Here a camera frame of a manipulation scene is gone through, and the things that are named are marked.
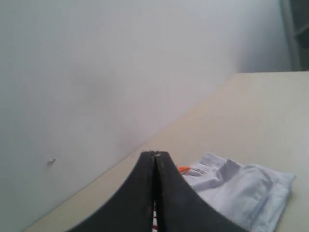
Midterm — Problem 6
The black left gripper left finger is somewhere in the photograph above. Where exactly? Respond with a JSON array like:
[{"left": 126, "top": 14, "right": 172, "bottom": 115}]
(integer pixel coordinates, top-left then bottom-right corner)
[{"left": 69, "top": 151, "right": 155, "bottom": 232}]

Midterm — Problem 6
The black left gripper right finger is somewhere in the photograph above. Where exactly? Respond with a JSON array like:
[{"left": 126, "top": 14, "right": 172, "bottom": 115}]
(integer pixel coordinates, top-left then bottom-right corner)
[{"left": 154, "top": 151, "right": 246, "bottom": 232}]

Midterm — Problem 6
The white wall hook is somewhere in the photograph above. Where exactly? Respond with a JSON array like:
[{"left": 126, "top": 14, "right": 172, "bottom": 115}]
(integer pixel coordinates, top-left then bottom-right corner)
[{"left": 47, "top": 159, "right": 56, "bottom": 166}]

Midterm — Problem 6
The white t-shirt red lettering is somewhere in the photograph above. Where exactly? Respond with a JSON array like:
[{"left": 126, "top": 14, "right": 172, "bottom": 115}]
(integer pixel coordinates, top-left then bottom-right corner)
[{"left": 151, "top": 151, "right": 297, "bottom": 232}]

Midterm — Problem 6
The orange clothing tag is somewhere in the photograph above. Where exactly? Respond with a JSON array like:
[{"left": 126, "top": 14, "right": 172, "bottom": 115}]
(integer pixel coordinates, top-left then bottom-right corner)
[{"left": 178, "top": 166, "right": 191, "bottom": 174}]

